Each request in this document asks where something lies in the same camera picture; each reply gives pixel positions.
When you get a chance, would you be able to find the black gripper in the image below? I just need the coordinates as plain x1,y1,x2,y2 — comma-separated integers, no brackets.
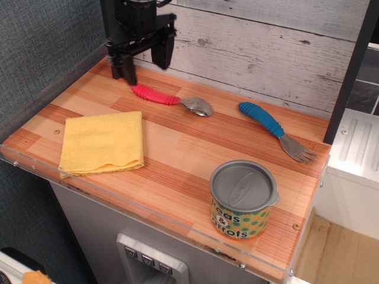
109,1,176,85

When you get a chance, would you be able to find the red handled metal spoon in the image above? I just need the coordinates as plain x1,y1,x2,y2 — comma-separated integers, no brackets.
131,84,214,117

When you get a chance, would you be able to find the yellow folded cloth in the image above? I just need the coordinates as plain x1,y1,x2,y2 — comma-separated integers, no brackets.
59,111,144,179

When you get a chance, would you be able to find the peas and carrots can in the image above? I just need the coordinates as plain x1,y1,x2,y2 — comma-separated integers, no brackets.
210,160,280,240

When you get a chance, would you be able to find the silver dispenser panel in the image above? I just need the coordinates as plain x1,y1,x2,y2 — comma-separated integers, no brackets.
116,233,190,283

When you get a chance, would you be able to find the grey toy fridge cabinet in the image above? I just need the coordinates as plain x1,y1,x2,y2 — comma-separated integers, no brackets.
51,183,267,283

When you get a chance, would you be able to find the white ridged side counter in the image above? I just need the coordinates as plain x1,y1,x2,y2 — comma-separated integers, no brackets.
313,109,378,239

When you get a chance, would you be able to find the orange object bottom left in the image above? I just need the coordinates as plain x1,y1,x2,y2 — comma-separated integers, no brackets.
21,270,53,284

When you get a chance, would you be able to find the blue handled metal fork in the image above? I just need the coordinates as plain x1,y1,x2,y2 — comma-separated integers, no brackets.
238,102,317,163

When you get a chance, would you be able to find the black right vertical post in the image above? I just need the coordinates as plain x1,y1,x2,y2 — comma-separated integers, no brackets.
323,0,378,144

